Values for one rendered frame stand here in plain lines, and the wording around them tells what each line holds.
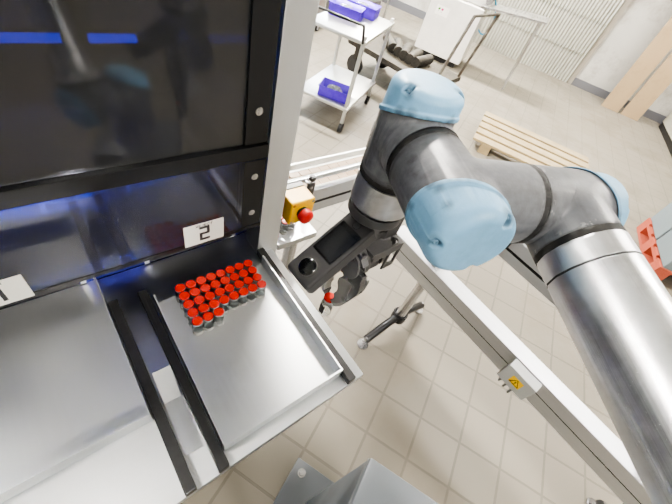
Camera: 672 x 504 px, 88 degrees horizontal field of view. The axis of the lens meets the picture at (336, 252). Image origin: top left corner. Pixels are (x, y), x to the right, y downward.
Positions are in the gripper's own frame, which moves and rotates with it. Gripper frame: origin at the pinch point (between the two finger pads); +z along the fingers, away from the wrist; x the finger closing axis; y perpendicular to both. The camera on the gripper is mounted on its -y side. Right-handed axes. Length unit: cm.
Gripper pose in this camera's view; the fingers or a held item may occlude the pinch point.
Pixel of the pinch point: (328, 296)
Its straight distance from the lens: 57.8
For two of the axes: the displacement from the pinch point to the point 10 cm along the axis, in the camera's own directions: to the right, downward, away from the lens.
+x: -5.8, -7.0, 4.2
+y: 7.8, -3.3, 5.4
